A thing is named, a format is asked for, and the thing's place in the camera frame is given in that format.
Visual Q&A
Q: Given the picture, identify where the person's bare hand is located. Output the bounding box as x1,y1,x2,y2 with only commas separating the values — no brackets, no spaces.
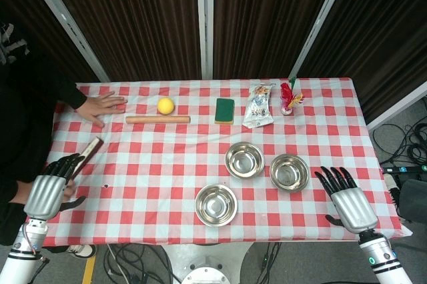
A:
62,179,77,202
73,91,129,129

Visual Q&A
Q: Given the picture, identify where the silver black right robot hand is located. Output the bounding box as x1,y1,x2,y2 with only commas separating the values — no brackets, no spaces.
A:
314,165,380,235

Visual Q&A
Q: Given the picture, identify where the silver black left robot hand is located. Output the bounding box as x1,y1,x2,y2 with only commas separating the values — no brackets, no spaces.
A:
23,153,87,222

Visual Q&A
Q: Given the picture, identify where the dark stick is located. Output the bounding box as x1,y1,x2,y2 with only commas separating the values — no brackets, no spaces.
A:
69,136,104,181

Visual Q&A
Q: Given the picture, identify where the stainless steel bowl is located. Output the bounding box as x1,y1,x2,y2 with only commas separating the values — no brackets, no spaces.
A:
194,183,239,228
224,141,266,179
269,153,310,193

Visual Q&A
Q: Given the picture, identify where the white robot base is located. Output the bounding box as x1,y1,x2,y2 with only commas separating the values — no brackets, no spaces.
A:
181,256,235,284

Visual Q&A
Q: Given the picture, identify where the wooden rolling pin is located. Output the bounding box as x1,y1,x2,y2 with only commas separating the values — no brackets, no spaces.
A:
125,115,191,125

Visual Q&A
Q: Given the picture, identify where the white black sneaker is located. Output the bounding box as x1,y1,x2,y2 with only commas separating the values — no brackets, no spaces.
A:
65,243,97,260

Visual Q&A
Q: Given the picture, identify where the black power strip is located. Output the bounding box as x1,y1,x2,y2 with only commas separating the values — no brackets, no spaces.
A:
381,163,427,175

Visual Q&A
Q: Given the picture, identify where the yellow ball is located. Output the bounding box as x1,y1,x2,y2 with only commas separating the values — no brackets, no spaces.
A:
157,97,175,115

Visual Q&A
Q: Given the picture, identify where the person in black clothes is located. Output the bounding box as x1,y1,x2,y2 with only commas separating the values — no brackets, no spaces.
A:
0,22,88,248

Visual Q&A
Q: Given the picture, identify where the red white checkered tablecloth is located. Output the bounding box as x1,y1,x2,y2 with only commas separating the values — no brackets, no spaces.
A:
43,77,413,245

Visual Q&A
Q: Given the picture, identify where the green yellow sponge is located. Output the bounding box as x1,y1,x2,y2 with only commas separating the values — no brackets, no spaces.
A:
214,97,236,125

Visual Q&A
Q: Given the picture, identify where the red yellow feather shuttlecock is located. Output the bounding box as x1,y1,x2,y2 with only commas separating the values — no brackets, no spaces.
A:
279,77,305,116

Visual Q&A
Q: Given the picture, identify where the silver snack packet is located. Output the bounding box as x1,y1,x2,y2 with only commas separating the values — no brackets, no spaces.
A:
242,83,275,129

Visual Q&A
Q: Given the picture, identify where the black floor cable bundle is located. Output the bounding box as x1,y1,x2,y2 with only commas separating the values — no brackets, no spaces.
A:
252,241,286,284
371,122,427,165
102,243,176,284

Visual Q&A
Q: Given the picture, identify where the white partition post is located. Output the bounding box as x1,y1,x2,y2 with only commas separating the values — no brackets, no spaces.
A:
195,0,215,81
287,0,355,81
19,0,111,83
366,80,427,131

